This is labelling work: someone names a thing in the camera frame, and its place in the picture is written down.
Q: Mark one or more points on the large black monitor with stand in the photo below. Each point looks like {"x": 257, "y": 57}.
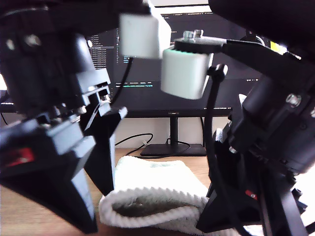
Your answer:
{"x": 172, "y": 108}

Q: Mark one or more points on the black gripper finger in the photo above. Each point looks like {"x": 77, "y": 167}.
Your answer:
{"x": 229, "y": 211}
{"x": 280, "y": 211}
{"x": 103, "y": 152}
{"x": 49, "y": 177}

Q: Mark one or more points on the pale green fluffy tea towel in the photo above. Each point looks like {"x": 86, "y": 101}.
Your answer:
{"x": 152, "y": 174}

